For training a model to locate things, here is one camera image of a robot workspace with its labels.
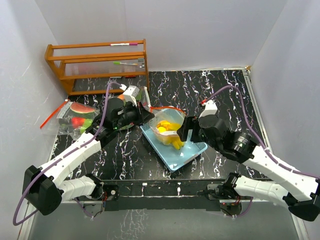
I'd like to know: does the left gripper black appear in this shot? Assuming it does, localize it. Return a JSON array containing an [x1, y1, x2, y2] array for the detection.
[[114, 99, 155, 130]]

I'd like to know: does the wooden shelf rack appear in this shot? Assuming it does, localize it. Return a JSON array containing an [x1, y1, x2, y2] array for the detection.
[[44, 39, 150, 96]]

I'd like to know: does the light blue plastic basket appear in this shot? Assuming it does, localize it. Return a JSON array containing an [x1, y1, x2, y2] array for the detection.
[[141, 122, 208, 173]]

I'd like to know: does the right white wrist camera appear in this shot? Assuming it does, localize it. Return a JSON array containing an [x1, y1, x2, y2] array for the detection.
[[199, 99, 218, 118]]

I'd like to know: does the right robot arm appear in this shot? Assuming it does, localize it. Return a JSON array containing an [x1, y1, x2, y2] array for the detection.
[[177, 114, 320, 222]]

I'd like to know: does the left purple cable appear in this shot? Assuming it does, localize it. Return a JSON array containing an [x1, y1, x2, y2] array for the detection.
[[12, 81, 126, 226]]

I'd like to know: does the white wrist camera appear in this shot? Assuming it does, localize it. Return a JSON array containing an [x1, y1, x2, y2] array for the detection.
[[199, 99, 218, 118], [118, 84, 140, 107]]

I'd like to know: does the yellow starfruit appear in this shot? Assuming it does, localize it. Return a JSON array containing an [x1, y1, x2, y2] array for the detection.
[[156, 120, 181, 133]]

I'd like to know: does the pink white pen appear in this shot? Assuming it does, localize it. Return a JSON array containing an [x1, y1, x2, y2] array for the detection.
[[110, 42, 138, 47]]

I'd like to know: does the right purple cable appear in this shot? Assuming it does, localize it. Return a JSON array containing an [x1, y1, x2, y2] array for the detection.
[[201, 85, 320, 219]]

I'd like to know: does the yellow banana bunch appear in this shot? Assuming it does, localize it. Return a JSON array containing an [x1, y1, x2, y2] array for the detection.
[[163, 136, 184, 150]]

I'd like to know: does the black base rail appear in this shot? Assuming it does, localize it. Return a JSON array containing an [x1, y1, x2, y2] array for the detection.
[[74, 178, 253, 212]]

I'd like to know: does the watermelon slice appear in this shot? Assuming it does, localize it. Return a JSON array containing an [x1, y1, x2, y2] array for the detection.
[[70, 102, 96, 114]]

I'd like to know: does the white dotted zip bag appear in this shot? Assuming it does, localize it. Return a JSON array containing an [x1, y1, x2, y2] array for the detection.
[[136, 86, 151, 112]]

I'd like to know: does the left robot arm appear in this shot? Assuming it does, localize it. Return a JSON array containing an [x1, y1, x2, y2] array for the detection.
[[22, 97, 154, 216]]

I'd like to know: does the green pen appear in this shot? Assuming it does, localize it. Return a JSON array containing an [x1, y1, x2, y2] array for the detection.
[[113, 61, 138, 66]]

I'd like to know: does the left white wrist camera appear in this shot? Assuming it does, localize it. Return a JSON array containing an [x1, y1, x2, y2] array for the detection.
[[118, 84, 140, 107]]

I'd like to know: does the clear bag orange zipper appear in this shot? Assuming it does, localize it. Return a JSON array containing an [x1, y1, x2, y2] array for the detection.
[[148, 106, 186, 150], [40, 99, 100, 140]]

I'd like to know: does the purple cable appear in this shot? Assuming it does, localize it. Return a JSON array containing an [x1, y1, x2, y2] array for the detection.
[[201, 85, 320, 219], [12, 81, 126, 226]]

